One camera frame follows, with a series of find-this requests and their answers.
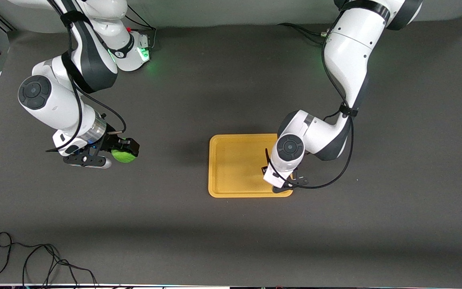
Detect green apple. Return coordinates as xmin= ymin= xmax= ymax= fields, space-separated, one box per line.
xmin=111 ymin=148 xmax=136 ymax=164

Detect yellow plastic tray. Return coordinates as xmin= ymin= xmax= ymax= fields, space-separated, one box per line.
xmin=208 ymin=134 xmax=294 ymax=198

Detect dark grey table mat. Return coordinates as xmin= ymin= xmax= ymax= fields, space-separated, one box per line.
xmin=0 ymin=16 xmax=462 ymax=286

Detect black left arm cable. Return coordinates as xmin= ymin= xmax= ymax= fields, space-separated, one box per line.
xmin=265 ymin=24 xmax=355 ymax=190

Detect black right base cables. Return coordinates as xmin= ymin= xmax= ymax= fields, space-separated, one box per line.
xmin=125 ymin=4 xmax=157 ymax=51

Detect black base cables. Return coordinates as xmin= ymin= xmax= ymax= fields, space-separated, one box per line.
xmin=125 ymin=4 xmax=157 ymax=51
xmin=277 ymin=23 xmax=330 ymax=45

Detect loose black cable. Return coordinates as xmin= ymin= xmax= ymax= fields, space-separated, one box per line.
xmin=0 ymin=232 xmax=97 ymax=287

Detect black left base cables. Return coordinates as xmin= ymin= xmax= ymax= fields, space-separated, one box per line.
xmin=277 ymin=23 xmax=330 ymax=45

